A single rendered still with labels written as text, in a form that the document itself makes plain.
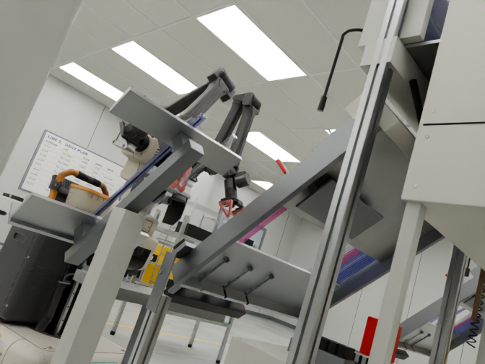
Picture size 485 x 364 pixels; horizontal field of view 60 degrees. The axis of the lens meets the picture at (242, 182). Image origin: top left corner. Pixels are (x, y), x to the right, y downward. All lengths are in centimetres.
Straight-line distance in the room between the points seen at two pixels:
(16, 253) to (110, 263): 111
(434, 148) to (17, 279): 166
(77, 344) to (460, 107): 93
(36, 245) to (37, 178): 603
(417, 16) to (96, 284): 95
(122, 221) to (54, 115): 717
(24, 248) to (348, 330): 954
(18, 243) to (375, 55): 163
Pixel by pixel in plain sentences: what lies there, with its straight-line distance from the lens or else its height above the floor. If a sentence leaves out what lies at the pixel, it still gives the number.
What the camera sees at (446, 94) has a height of 124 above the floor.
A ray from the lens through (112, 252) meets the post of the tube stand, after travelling 99.
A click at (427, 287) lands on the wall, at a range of 1036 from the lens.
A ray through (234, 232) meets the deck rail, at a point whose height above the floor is 86.
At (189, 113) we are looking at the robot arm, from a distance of 135.
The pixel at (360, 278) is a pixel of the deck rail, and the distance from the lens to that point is 168.
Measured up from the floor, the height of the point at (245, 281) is 75.
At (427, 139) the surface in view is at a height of 113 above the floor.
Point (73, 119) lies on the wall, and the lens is 823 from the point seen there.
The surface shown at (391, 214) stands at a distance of 141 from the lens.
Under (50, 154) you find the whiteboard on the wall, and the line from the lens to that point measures 805.
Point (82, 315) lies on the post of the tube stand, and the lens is 100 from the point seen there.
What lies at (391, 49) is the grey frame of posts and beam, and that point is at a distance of 107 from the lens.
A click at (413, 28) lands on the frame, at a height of 141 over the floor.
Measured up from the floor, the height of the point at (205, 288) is 69.
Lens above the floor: 75
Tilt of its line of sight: 13 degrees up
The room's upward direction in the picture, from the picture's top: 19 degrees clockwise
